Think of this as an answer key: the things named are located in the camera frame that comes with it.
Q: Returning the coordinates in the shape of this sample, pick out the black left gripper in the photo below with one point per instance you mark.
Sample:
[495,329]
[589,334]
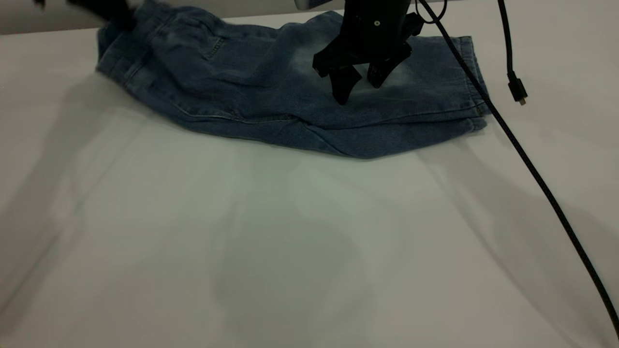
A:
[92,5]

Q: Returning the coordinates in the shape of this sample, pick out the blue denim shorts cartoon print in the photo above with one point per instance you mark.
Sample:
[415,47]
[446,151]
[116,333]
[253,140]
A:
[251,87]

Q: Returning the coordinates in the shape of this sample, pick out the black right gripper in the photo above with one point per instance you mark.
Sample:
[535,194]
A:
[375,24]

